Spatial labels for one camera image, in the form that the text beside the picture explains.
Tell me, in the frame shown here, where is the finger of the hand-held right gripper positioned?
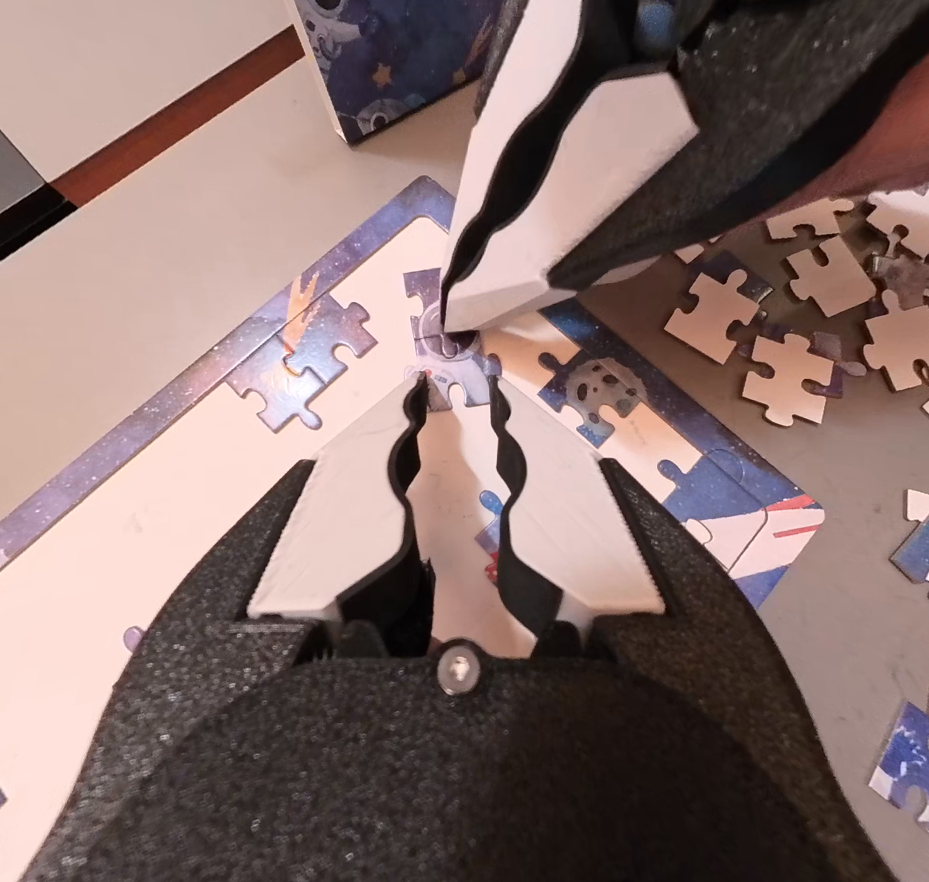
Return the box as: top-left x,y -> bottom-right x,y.
441,0 -> 590,304
443,69 -> 703,335

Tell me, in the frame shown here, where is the black desk panel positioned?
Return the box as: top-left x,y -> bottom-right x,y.
0,131 -> 77,259

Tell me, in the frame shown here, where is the astronaut helmet puzzle piece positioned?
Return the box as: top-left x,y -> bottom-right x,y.
405,269 -> 483,360

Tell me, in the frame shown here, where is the orange comet puzzle piece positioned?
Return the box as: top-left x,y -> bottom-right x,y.
225,276 -> 378,433

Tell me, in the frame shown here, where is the person's right hand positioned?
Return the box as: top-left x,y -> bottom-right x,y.
794,62 -> 929,204

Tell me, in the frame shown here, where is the grey desk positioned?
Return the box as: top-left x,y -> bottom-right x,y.
0,62 -> 929,882
0,0 -> 306,201

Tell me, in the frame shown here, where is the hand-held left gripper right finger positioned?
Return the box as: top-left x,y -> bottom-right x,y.
488,376 -> 669,640

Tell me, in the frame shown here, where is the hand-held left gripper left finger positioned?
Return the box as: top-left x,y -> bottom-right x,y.
247,373 -> 438,643

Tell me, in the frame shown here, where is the pile of puzzle pieces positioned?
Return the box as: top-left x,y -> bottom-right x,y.
664,185 -> 929,832

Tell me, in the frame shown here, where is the red white rocket puzzle piece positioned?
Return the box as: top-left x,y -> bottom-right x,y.
475,490 -> 509,585

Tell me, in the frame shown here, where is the small grey robot puzzle piece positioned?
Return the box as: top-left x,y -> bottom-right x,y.
406,356 -> 503,413

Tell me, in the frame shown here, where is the blue space puzzle tray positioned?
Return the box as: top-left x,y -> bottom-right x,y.
0,176 -> 826,810

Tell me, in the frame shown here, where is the alien face puzzle piece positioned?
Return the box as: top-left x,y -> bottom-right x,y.
539,348 -> 647,436

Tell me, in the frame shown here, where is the illustrated puzzle box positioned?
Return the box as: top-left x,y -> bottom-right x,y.
278,0 -> 524,146

